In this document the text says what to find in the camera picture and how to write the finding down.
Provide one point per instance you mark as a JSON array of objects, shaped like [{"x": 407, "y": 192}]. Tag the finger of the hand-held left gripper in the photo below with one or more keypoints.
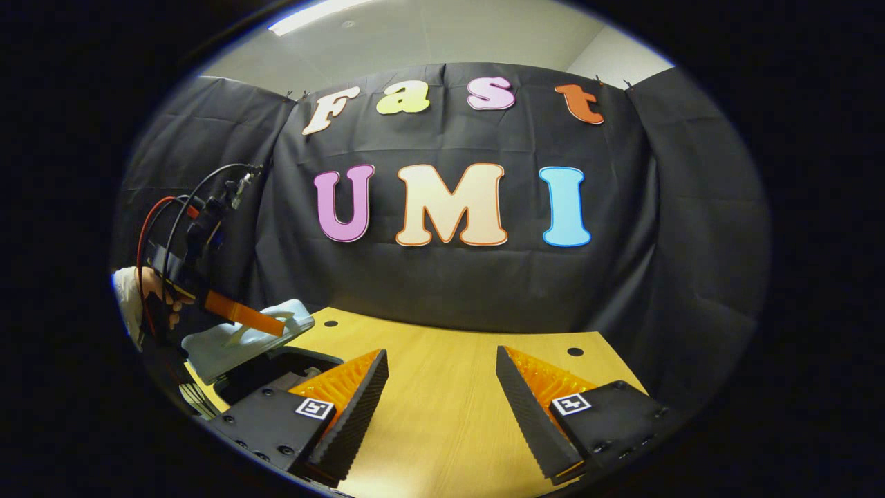
[{"x": 245, "y": 315}]

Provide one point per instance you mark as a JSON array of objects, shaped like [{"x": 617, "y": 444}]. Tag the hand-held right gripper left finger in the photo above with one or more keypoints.
[{"x": 359, "y": 408}]

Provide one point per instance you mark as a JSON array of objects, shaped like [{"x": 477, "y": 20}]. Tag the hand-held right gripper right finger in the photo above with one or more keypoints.
[{"x": 529, "y": 415}]

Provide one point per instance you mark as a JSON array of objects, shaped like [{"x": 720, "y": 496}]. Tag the light blue suitcase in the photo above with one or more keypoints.
[{"x": 228, "y": 346}]

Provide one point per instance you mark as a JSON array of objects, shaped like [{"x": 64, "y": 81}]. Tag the black backdrop cloth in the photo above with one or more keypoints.
[{"x": 449, "y": 283}]

